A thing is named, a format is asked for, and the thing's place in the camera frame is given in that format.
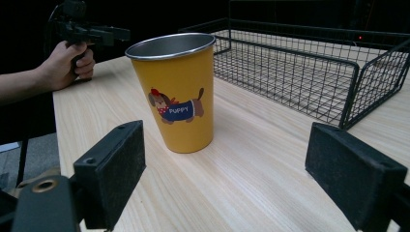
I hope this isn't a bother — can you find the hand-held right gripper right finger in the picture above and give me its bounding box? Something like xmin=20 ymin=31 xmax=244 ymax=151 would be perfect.
xmin=305 ymin=121 xmax=409 ymax=232

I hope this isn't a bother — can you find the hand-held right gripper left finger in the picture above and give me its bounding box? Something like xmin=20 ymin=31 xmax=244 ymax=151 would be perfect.
xmin=73 ymin=120 xmax=147 ymax=232

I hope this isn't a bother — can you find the yellow metal cup dog print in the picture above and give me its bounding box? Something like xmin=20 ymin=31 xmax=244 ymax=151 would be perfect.
xmin=124 ymin=32 xmax=217 ymax=155

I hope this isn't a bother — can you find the black wire basket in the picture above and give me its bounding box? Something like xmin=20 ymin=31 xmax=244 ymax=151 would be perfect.
xmin=178 ymin=0 xmax=410 ymax=131

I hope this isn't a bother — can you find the black table leg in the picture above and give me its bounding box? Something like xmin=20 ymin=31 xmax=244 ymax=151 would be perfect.
xmin=16 ymin=136 xmax=30 ymax=188

